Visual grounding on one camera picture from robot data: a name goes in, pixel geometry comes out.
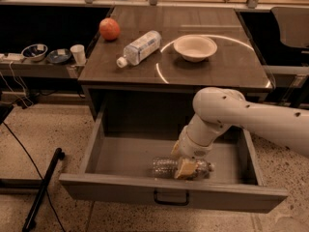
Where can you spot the orange round fruit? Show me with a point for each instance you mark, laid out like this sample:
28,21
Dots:
109,29

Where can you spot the white labelled water bottle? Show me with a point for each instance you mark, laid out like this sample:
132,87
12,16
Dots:
135,52

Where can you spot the black metal stand leg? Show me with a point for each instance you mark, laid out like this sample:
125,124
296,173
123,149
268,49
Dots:
42,192

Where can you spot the white paper bowl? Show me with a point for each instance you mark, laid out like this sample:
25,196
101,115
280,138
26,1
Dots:
195,48

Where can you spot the white paper cup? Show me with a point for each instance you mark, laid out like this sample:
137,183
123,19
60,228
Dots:
78,53

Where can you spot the white bowl with contents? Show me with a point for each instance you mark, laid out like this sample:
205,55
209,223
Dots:
35,52

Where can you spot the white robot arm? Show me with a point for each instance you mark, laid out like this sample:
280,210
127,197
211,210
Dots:
216,110

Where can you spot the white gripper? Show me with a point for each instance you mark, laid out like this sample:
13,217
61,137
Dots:
192,150

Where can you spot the dark wooden cabinet counter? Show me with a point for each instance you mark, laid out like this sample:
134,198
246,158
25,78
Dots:
234,64

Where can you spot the dark blue bowl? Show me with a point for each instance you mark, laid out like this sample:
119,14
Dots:
59,56

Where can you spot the black drawer handle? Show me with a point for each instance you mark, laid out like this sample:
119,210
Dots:
171,198

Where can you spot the open grey wooden drawer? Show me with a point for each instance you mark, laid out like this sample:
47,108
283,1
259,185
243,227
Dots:
118,166

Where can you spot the white power strip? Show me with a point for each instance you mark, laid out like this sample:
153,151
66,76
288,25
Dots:
15,57

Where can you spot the grey side shelf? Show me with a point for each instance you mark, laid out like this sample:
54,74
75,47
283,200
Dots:
41,69

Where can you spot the clear crinkled water bottle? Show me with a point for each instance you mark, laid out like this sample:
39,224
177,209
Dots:
165,167

